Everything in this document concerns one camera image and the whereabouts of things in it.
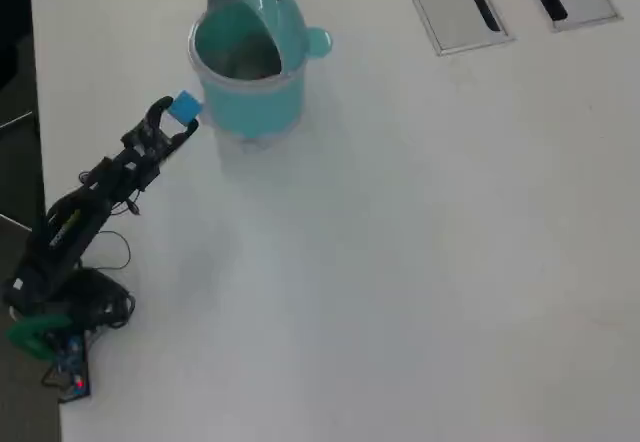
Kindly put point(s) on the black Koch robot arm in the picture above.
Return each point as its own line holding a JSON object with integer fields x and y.
{"x": 70, "y": 232}

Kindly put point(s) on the green table clamp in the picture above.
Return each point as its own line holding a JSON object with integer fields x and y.
{"x": 30, "y": 334}

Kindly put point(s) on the blue lego block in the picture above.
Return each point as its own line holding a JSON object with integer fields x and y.
{"x": 186, "y": 107}

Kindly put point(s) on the blue controller circuit board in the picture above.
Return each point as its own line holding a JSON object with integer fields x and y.
{"x": 70, "y": 367}

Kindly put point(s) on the teal whale-shaped bin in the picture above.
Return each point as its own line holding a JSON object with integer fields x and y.
{"x": 255, "y": 107}

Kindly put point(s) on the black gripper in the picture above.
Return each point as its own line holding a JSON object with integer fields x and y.
{"x": 157, "y": 147}

